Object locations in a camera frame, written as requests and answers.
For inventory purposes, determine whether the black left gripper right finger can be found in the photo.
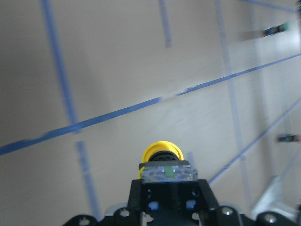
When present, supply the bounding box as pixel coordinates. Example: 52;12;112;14
185;179;219;226

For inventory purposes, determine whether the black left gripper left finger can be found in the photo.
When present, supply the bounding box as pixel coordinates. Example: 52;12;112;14
127;179;151;226

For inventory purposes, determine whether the yellow push button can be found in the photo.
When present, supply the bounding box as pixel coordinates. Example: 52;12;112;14
138;141;198;184

